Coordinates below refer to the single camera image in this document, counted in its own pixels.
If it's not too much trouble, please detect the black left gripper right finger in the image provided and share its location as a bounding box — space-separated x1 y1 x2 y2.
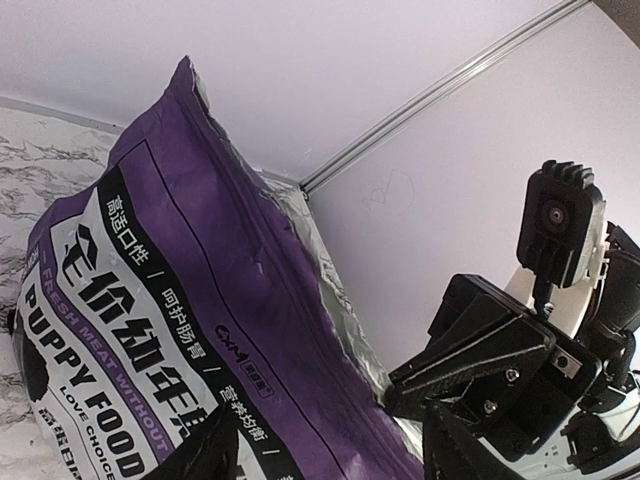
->
422 400 523 480

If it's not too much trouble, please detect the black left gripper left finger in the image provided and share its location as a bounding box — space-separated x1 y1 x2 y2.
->
147 407 239 480

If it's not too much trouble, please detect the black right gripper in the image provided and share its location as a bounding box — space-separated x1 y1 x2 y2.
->
384 274 600 462

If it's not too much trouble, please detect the purple puppy food bag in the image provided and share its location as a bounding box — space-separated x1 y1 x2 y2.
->
12 58 423 479

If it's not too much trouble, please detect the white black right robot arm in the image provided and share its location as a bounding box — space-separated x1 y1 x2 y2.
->
383 224 639 479

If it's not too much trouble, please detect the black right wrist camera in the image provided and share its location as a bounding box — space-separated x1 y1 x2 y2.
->
516 160 606 288

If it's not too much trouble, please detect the right aluminium frame post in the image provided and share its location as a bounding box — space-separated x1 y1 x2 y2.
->
299 0 590 194

